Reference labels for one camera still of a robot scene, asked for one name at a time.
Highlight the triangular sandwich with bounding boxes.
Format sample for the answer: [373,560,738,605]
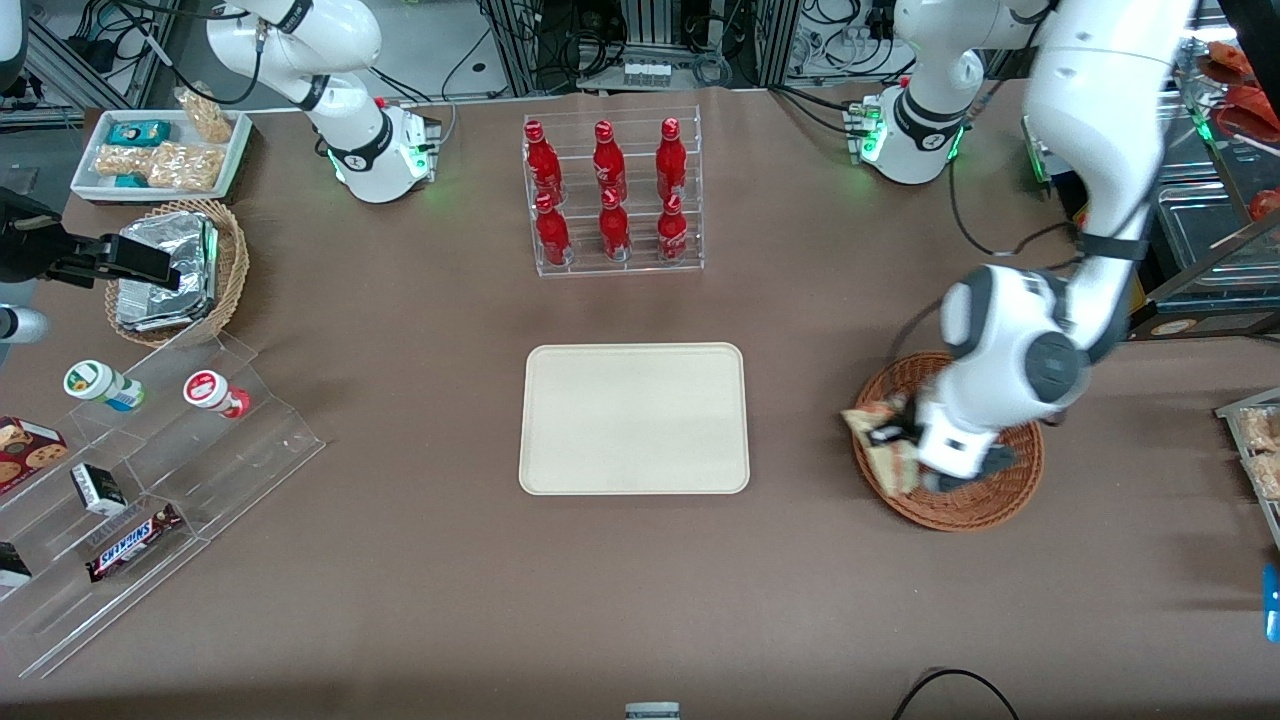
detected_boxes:
[841,397,923,499]

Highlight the green capped yogurt bottle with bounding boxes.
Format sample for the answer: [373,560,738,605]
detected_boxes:
[63,360,146,414]

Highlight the clear acrylic step shelf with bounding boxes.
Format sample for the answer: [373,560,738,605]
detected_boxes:
[0,330,327,682]

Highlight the red capped yogurt bottle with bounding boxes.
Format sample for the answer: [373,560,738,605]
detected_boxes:
[182,369,252,420]

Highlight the brown round wicker basket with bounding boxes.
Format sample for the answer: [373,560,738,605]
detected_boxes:
[852,351,1045,532]

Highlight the red cola bottle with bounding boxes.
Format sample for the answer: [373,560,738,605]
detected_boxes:
[592,119,630,201]
[598,188,633,264]
[655,117,690,201]
[657,193,691,266]
[524,119,565,204]
[535,192,573,268]

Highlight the black yellow food warmer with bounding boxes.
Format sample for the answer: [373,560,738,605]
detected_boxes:
[1021,38,1280,344]

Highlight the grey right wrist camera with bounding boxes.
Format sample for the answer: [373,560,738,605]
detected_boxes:
[0,305,51,347]

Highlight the white plastic snack tray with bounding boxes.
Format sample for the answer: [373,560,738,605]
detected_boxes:
[71,108,254,205]

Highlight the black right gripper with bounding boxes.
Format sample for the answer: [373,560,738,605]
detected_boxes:
[0,187,183,293]

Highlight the silver foil packages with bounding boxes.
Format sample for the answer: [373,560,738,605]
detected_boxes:
[115,211,220,334]

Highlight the snickers chocolate bar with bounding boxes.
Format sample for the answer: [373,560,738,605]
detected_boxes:
[85,502,185,584]

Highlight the light deep wicker basket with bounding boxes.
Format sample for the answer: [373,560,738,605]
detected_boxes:
[104,198,251,350]

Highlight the grey tray with snacks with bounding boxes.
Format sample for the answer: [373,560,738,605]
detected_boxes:
[1214,387,1280,552]

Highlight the large clear bag of snacks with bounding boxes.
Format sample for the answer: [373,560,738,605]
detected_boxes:
[147,142,224,193]

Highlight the cream rectangular tray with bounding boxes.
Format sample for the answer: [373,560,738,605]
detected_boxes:
[519,343,751,496]

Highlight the black cable loop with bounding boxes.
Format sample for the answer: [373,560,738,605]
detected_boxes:
[891,667,1022,720]

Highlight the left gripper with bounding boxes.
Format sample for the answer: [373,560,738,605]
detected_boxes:
[866,394,1003,485]

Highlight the red cookie box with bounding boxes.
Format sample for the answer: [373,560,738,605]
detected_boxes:
[0,416,70,496]

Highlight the clear acrylic bottle rack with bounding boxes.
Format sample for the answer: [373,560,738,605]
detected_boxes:
[521,105,706,280]

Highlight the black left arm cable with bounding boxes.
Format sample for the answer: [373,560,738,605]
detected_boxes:
[884,75,1083,363]

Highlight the small black white box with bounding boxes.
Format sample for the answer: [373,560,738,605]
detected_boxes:
[70,462,129,518]

